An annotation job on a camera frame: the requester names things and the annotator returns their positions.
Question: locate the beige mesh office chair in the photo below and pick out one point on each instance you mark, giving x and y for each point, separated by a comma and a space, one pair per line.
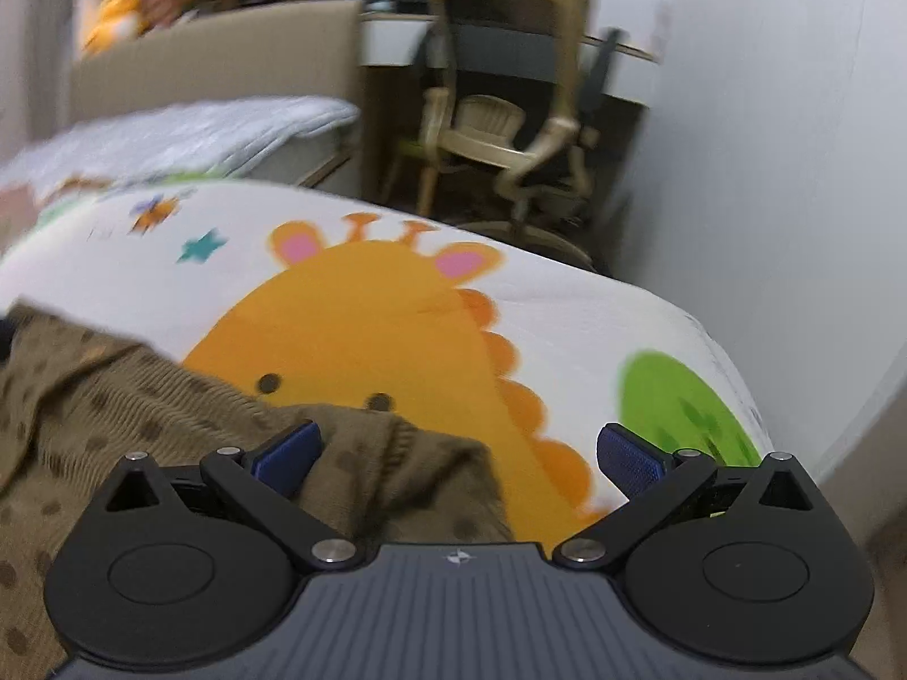
496, 127

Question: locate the white mini fridge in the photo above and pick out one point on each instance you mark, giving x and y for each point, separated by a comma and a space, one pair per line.
630, 0

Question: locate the beige padded headboard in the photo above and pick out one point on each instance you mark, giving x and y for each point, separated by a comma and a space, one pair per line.
234, 49

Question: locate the white quilted bed cover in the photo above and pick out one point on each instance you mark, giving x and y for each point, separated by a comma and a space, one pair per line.
212, 127

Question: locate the yellow plush duck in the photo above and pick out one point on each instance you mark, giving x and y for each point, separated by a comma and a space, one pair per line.
113, 18

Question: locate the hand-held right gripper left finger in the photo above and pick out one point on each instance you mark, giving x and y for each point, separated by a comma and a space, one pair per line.
287, 457

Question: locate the brown dotted knit garment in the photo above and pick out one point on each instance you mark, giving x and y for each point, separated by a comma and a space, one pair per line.
142, 404

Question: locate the white desk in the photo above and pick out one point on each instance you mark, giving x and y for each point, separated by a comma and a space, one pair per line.
390, 39

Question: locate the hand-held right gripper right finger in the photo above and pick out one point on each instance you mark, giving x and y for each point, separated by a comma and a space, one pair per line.
630, 464

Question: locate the pink gift box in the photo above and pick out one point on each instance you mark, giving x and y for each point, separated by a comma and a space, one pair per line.
14, 207

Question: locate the white wardrobe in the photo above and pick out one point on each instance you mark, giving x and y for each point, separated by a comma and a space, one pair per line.
765, 156

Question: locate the cartoon animal printed blanket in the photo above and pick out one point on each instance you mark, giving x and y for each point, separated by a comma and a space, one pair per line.
425, 340

